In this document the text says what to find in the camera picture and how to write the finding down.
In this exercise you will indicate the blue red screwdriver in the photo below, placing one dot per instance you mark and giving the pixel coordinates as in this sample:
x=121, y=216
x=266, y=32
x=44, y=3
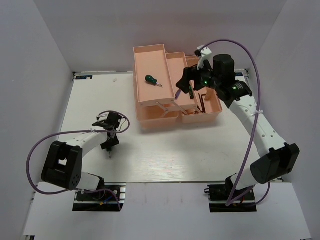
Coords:
x=177, y=94

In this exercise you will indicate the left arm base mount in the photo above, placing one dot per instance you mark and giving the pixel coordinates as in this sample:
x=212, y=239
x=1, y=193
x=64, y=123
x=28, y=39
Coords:
x=103, y=201

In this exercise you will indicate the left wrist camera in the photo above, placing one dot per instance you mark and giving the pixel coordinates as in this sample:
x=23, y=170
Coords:
x=102, y=117

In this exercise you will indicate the stubby green screwdriver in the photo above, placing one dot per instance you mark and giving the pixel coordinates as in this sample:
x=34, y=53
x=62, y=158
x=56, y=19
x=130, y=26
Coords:
x=152, y=81

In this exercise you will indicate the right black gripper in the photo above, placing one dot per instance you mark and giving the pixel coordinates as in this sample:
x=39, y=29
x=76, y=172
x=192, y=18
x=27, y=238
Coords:
x=190, y=74

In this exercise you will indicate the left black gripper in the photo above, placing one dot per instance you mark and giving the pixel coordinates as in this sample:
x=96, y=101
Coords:
x=115, y=141

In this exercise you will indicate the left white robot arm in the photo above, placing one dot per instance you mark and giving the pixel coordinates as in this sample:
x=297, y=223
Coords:
x=63, y=165

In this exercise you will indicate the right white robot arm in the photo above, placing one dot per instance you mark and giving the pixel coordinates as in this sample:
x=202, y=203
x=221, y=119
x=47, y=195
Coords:
x=276, y=157

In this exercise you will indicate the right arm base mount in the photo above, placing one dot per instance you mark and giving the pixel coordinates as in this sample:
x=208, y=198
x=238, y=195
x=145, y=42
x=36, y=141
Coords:
x=217, y=198

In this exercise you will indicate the large brown hex key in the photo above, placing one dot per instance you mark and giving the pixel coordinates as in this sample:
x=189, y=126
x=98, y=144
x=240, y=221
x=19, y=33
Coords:
x=202, y=102

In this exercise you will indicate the left blue label sticker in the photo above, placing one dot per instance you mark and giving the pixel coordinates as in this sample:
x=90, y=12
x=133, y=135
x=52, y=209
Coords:
x=83, y=77

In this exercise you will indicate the pink plastic tool box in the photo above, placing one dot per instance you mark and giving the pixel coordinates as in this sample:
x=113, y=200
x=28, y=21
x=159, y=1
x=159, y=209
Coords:
x=156, y=106

